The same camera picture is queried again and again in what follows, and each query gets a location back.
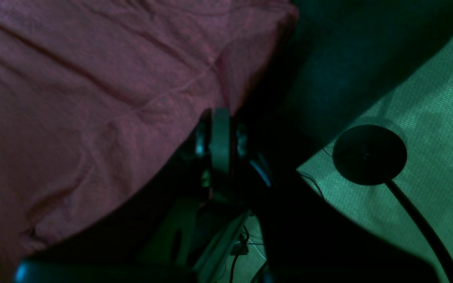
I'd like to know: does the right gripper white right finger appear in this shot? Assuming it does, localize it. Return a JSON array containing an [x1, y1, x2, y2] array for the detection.
[[195, 108, 248, 203]]

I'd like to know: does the black round base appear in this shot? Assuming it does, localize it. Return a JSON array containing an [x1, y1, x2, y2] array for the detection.
[[332, 124, 407, 186]]

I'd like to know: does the red long-sleeve T-shirt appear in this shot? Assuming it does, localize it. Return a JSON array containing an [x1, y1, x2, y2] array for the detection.
[[0, 0, 298, 283]]

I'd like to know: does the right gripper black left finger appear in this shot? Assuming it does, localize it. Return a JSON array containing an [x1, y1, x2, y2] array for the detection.
[[12, 260, 195, 283]]

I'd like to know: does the black table cloth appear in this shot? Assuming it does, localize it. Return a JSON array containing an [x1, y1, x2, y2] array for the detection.
[[239, 0, 453, 283]]

